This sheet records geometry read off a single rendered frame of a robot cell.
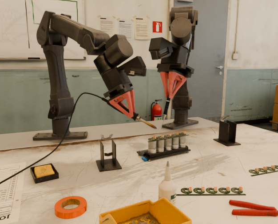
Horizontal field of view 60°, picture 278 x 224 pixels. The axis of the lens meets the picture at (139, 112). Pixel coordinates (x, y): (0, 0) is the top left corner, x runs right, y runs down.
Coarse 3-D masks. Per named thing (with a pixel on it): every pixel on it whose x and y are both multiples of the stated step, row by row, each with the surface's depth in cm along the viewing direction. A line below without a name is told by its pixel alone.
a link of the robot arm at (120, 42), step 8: (88, 40) 71; (112, 40) 68; (120, 40) 67; (88, 48) 72; (96, 48) 71; (104, 48) 72; (112, 48) 67; (120, 48) 66; (128, 48) 68; (112, 56) 68; (120, 56) 67; (128, 56) 67; (112, 64) 70
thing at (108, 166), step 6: (102, 138) 68; (108, 138) 69; (102, 144) 65; (114, 144) 66; (102, 150) 65; (114, 150) 66; (102, 156) 66; (114, 156) 67; (96, 162) 69; (102, 162) 66; (108, 162) 69; (114, 162) 67; (102, 168) 65; (108, 168) 65; (114, 168) 65; (120, 168) 65
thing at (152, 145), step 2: (148, 140) 71; (150, 140) 70; (148, 142) 71; (150, 142) 71; (152, 142) 70; (154, 142) 71; (148, 144) 71; (150, 144) 71; (152, 144) 71; (154, 144) 71; (148, 146) 71; (150, 146) 71; (152, 146) 71; (154, 146) 71; (148, 148) 72; (150, 148) 71; (152, 148) 71; (154, 148) 71; (148, 150) 72; (150, 150) 71; (152, 150) 71; (154, 150) 71; (148, 152) 72; (150, 152) 71; (152, 152) 71; (154, 152) 71
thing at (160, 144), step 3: (156, 138) 72; (156, 141) 73; (159, 141) 72; (162, 141) 72; (156, 144) 73; (159, 144) 72; (162, 144) 72; (156, 147) 73; (159, 147) 72; (162, 147) 72; (156, 150) 73; (159, 150) 72; (162, 150) 72
